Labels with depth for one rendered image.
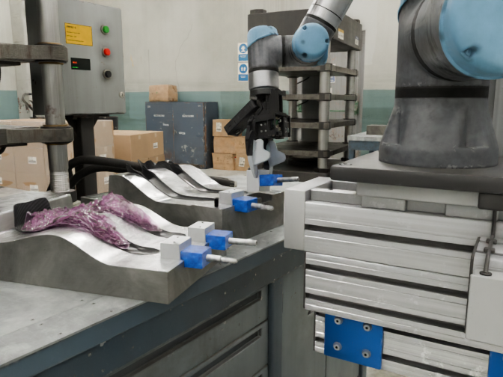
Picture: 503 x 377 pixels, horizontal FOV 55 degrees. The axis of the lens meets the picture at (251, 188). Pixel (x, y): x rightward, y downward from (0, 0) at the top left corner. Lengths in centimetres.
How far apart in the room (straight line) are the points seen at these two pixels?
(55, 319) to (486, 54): 66
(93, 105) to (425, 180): 147
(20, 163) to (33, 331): 465
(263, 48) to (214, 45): 733
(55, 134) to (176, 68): 735
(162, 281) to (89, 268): 14
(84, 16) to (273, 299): 120
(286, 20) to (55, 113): 373
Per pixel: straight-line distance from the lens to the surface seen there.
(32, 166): 527
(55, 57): 162
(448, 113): 64
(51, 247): 89
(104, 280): 84
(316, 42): 105
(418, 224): 65
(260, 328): 125
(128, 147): 566
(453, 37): 50
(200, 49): 864
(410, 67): 65
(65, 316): 80
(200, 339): 106
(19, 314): 83
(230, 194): 107
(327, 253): 70
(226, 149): 794
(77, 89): 184
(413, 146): 63
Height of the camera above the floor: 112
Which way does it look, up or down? 10 degrees down
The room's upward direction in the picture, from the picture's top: straight up
